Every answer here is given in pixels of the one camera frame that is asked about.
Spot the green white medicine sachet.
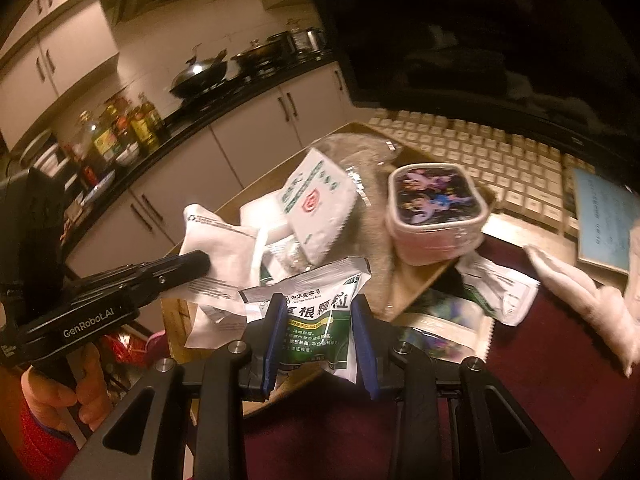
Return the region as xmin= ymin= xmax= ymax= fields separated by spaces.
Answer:
xmin=240 ymin=257 xmax=371 ymax=382

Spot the colourful printed sachet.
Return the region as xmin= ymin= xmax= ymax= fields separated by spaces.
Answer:
xmin=393 ymin=289 xmax=495 ymax=363

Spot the white towel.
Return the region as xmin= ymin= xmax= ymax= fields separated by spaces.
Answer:
xmin=524 ymin=220 xmax=640 ymax=377

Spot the left hand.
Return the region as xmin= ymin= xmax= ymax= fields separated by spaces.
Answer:
xmin=21 ymin=344 xmax=113 ymax=431

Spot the brown cardboard box tray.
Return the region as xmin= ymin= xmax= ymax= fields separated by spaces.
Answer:
xmin=159 ymin=120 xmax=499 ymax=418

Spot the white flat sachet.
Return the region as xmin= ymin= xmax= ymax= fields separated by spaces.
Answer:
xmin=160 ymin=204 xmax=266 ymax=316

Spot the white red logo sachet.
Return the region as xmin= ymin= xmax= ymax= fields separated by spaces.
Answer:
xmin=277 ymin=148 xmax=359 ymax=266

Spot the pink cartoon zip pouch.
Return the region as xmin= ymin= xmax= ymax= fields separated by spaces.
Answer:
xmin=385 ymin=162 xmax=489 ymax=266

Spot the cooking oil bottle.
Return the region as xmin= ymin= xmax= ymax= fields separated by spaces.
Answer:
xmin=79 ymin=110 xmax=122 ymax=174

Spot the beige computer keyboard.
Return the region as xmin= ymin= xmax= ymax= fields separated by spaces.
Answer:
xmin=369 ymin=108 xmax=596 ymax=238

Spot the black wok with lid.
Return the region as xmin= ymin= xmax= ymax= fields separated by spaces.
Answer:
xmin=169 ymin=47 xmax=228 ymax=100

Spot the light blue booklet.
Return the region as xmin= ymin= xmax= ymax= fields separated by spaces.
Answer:
xmin=572 ymin=168 xmax=639 ymax=275

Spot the black cooking pot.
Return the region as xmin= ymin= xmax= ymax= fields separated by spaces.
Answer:
xmin=231 ymin=39 xmax=292 ymax=76

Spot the black TCL monitor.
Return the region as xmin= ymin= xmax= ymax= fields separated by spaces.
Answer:
xmin=314 ymin=0 xmax=639 ymax=174

